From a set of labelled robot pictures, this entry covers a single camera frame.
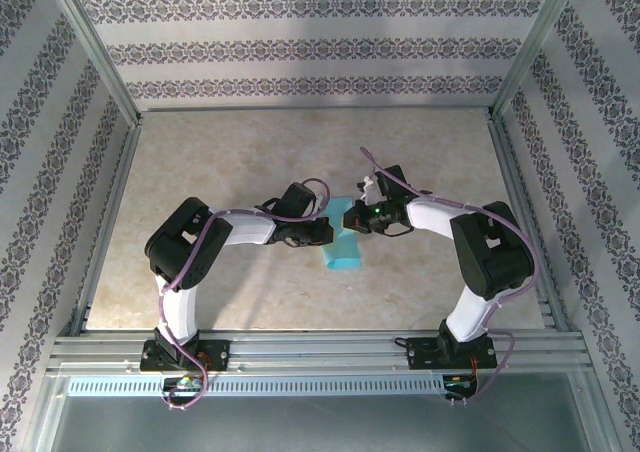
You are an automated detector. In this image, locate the light blue cloth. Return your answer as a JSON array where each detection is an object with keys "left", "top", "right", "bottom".
[{"left": 317, "top": 196, "right": 362, "bottom": 273}]

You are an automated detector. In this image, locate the grey metal sheet panel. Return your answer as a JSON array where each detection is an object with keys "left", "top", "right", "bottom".
[{"left": 29, "top": 371, "right": 619, "bottom": 452}]

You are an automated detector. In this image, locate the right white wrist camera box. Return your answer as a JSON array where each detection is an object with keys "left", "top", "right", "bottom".
[{"left": 355, "top": 173, "right": 380, "bottom": 204}]

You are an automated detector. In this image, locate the long aluminium mounting rail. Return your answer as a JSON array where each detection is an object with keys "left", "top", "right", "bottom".
[{"left": 47, "top": 329, "right": 589, "bottom": 373}]

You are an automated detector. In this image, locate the thin aluminium wall rail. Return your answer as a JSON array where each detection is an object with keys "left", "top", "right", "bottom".
[{"left": 139, "top": 104, "right": 494, "bottom": 114}]

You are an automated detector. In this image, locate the aluminium side rail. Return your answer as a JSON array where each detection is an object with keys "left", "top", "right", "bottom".
[
  {"left": 487, "top": 116, "right": 571, "bottom": 333},
  {"left": 69, "top": 121, "right": 145, "bottom": 336}
]

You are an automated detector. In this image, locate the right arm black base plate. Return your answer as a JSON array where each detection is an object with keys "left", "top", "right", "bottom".
[{"left": 405, "top": 335, "right": 499, "bottom": 371}]

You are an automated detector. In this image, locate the grey slotted cable duct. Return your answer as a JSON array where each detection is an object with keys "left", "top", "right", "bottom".
[{"left": 66, "top": 375, "right": 446, "bottom": 397}]

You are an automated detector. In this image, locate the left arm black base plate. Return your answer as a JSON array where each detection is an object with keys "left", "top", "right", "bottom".
[{"left": 139, "top": 339, "right": 232, "bottom": 373}]

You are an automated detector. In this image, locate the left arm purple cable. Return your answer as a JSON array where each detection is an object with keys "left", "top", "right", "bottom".
[{"left": 158, "top": 177, "right": 333, "bottom": 413}]

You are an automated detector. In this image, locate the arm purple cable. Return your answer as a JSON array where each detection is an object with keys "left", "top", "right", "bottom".
[
  {"left": 158, "top": 177, "right": 333, "bottom": 413},
  {"left": 359, "top": 146, "right": 537, "bottom": 408}
]

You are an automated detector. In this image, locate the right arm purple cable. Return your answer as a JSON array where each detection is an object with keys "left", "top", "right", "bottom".
[{"left": 359, "top": 146, "right": 537, "bottom": 408}]

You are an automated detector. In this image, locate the aluminium frame post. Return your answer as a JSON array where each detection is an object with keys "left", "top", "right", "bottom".
[
  {"left": 42, "top": 0, "right": 145, "bottom": 128},
  {"left": 487, "top": 0, "right": 586, "bottom": 123}
]

